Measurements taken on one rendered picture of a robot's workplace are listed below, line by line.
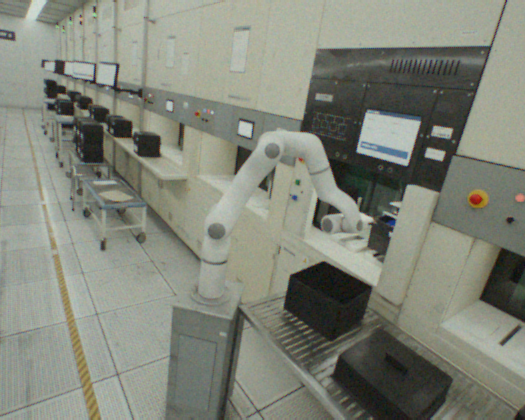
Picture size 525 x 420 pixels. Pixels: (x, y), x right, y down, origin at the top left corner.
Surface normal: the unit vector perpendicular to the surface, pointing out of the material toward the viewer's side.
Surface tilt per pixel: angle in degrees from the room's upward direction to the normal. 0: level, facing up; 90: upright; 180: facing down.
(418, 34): 94
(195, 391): 90
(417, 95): 90
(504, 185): 90
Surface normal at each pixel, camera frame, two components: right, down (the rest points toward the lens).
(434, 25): -0.80, 0.11
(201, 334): -0.15, 0.29
